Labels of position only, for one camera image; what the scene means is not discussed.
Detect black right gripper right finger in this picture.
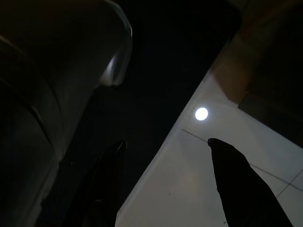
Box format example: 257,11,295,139
207,138,287,227

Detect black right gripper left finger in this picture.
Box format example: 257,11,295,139
68,140,128,227

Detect grey robot leg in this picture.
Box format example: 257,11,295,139
0,0,133,227

